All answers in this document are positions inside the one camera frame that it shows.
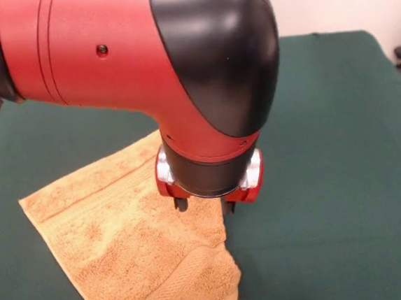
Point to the dark green table cloth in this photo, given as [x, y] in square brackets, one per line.
[347, 179]

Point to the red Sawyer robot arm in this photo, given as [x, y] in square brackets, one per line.
[125, 58]

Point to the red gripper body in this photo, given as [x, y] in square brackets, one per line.
[256, 190]

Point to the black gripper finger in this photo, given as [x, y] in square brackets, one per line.
[181, 204]
[230, 207]

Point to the tan towel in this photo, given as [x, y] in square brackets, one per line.
[132, 254]

